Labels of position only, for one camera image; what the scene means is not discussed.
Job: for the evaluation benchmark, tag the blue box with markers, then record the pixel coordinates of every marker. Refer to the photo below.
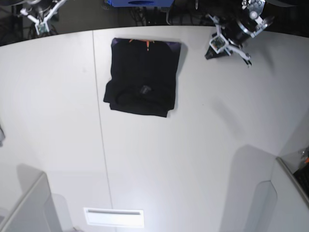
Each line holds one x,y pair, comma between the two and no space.
140,3

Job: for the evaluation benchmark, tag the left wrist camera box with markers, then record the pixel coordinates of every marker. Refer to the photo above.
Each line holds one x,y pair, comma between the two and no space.
218,43

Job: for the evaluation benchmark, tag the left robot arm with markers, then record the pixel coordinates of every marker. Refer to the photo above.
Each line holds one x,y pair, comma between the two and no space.
249,9

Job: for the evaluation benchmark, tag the black T-shirt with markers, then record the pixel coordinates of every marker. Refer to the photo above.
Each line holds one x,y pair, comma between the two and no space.
143,76

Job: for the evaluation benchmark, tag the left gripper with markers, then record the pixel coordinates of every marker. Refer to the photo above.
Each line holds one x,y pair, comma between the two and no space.
237,31

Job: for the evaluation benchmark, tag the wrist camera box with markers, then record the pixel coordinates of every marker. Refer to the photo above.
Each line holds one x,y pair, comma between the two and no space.
218,43
42,28

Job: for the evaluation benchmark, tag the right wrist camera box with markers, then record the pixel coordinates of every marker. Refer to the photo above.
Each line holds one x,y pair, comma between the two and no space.
42,28

